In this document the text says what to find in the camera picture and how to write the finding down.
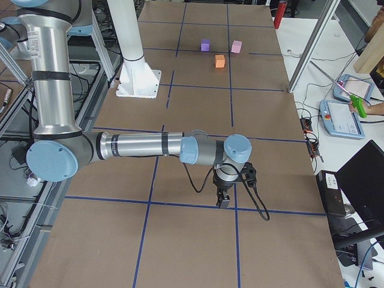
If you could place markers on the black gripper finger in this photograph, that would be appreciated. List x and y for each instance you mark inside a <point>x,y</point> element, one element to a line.
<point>223,200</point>

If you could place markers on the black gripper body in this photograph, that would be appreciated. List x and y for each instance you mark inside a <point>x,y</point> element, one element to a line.
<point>222,185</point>

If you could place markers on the orange foam block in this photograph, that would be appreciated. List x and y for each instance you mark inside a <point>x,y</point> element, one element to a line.
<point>220,61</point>

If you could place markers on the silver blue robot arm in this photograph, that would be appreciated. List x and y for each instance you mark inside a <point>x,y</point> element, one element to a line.
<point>62,148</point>

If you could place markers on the person's hand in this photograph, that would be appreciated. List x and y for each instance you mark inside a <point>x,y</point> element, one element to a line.
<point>354,109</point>

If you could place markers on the black orange connector strip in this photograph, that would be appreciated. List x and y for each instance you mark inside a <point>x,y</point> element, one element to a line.
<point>312,141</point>

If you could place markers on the black computer box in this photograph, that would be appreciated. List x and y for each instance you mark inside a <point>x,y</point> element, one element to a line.
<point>330,194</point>

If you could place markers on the near blue teach pendant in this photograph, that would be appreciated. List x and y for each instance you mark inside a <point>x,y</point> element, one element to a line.
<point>339,121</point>

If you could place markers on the blue teach pendant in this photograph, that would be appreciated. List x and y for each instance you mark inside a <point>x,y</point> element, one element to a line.
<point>339,121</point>
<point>354,85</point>

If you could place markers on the black monitor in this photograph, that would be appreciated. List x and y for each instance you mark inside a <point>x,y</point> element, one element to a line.
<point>361,180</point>

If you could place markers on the pink foam block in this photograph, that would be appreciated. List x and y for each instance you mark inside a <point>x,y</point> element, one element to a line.
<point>236,46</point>

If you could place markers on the purple foam block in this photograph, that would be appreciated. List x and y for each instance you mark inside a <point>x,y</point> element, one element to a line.
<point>205,45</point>

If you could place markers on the green plastic tool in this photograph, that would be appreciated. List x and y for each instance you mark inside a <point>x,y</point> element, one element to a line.
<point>357,103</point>

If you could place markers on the far blue teach pendant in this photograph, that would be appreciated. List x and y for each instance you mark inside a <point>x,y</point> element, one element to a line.
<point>354,85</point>

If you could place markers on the red bottle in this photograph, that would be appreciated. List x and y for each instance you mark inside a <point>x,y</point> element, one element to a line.
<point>279,14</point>

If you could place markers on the wooden board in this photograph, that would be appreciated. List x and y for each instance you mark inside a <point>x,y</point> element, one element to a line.
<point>373,53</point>

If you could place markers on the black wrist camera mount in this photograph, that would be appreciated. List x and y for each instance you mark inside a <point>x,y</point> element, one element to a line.
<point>249,173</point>

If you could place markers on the white pedestal column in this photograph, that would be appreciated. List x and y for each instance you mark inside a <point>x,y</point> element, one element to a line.
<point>136,79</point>

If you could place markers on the aluminium frame post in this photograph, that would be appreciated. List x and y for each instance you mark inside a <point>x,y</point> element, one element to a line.
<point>325,16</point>

